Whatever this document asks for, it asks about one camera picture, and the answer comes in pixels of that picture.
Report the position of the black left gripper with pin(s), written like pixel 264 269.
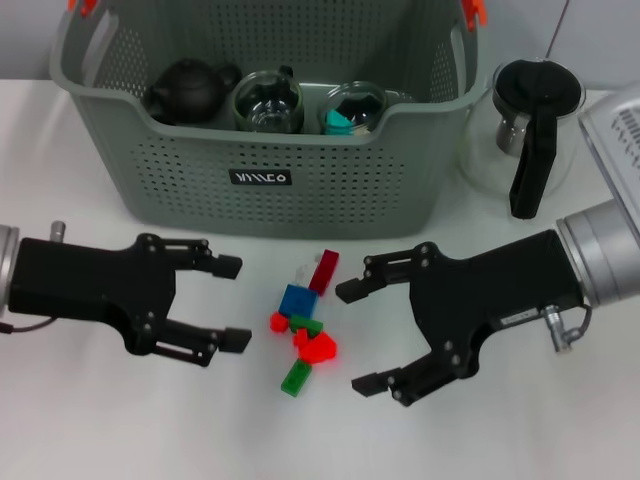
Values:
pixel 95 285

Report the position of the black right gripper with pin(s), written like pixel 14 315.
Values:
pixel 490 290

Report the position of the large red toy brick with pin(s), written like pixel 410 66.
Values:
pixel 317 348

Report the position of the blue toy brick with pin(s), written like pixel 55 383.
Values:
pixel 298 300

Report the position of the glass teacup with black holder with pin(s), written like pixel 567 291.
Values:
pixel 267 102

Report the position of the teal toy brick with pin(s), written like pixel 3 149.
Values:
pixel 337 122

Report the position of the glass jar with teal bricks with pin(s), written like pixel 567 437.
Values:
pixel 360 97

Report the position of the grey-green perforated storage bin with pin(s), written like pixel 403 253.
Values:
pixel 200 165

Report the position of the tiny red toy brick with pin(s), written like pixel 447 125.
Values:
pixel 278 322

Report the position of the dark green toy brick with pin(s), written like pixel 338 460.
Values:
pixel 306 324

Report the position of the dark red toy brick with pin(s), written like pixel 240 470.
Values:
pixel 324 272

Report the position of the small red toy brick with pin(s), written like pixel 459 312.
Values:
pixel 301 338

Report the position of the flat green toy brick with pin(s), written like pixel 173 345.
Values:
pixel 295 378

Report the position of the black clay teapot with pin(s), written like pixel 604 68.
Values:
pixel 187 90

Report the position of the silver right wrist post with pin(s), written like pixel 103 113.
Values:
pixel 554 327

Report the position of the silver wrist post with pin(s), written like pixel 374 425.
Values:
pixel 554 327
pixel 57 230

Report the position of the silver left wrist post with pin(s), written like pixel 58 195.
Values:
pixel 57 230

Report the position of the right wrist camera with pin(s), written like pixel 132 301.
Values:
pixel 617 145

